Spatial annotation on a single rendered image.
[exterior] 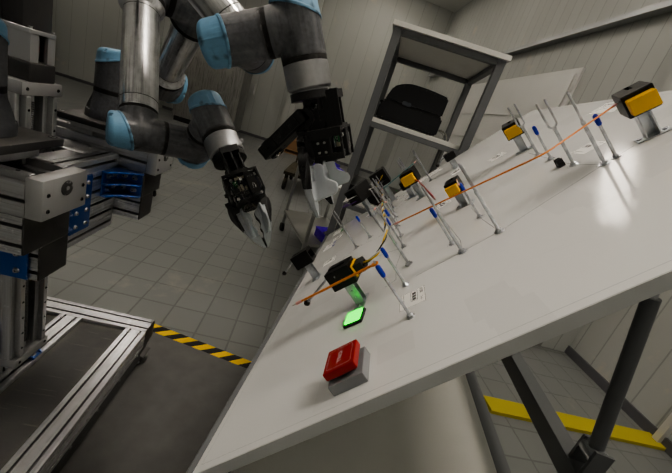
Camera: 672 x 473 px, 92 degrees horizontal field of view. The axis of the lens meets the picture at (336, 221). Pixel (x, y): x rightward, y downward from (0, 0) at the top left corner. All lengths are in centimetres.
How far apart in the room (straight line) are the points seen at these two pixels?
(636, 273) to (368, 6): 1080
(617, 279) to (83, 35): 1257
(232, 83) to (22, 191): 860
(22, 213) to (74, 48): 1189
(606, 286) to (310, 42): 49
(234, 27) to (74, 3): 1223
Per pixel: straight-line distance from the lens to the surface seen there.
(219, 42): 59
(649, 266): 45
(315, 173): 57
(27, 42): 119
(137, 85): 86
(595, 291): 44
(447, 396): 108
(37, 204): 90
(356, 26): 1092
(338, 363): 48
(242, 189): 68
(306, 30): 57
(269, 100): 1073
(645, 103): 72
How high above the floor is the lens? 142
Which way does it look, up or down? 17 degrees down
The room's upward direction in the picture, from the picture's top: 19 degrees clockwise
